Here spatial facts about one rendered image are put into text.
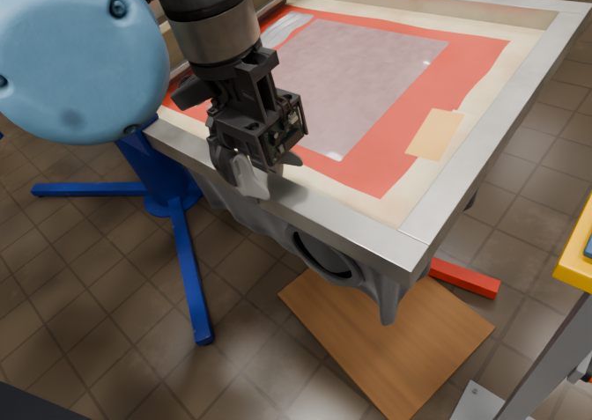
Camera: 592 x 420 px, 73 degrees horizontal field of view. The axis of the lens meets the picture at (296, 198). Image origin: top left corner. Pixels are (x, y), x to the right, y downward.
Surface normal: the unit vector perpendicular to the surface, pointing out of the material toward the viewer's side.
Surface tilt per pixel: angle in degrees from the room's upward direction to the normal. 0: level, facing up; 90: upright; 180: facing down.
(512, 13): 90
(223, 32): 91
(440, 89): 0
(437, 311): 0
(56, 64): 90
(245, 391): 0
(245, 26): 91
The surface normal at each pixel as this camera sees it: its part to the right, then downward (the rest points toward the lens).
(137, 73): 0.46, 0.60
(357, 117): -0.19, -0.65
